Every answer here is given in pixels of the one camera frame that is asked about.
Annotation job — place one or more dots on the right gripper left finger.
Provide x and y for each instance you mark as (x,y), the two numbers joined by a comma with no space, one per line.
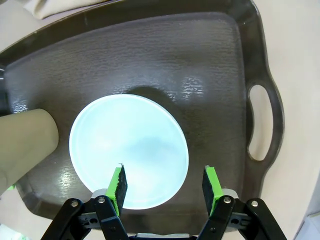
(110,215)

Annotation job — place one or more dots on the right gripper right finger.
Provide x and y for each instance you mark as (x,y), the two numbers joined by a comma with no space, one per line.
(225,217)

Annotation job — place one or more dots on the light blue round plate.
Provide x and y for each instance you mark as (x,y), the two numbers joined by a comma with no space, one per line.
(125,137)

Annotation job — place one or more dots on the brown tall cup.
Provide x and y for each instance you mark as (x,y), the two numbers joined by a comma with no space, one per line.
(25,137)

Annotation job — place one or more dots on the beige fabric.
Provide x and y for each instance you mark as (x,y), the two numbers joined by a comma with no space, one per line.
(65,7)

